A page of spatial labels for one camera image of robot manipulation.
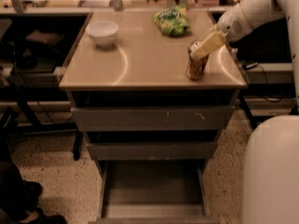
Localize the grey drawer cabinet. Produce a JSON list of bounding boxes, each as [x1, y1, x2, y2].
[[58, 8, 249, 173]]

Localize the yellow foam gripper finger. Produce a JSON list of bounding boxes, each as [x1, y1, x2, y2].
[[190, 30, 226, 61]]

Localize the grey top drawer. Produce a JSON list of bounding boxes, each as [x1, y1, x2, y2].
[[71, 105, 234, 132]]

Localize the black shoe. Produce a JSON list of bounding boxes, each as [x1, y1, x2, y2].
[[18, 210, 67, 224]]

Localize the dark trouser leg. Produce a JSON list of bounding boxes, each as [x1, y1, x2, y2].
[[0, 140, 44, 221]]

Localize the small black device with cable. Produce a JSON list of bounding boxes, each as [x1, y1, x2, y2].
[[242, 61, 259, 70]]

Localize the green chip bag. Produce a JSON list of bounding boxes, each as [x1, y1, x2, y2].
[[151, 5, 190, 37]]

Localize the grey middle drawer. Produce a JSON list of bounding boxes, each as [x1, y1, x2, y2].
[[87, 142, 217, 161]]

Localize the orange soda can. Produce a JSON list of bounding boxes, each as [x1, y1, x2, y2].
[[186, 41, 209, 81]]

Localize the grey open bottom drawer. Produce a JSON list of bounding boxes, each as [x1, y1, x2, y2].
[[89, 160, 220, 224]]

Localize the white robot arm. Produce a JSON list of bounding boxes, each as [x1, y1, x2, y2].
[[190, 0, 299, 224]]

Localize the white ceramic bowl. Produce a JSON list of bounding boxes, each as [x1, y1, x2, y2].
[[85, 21, 119, 47]]

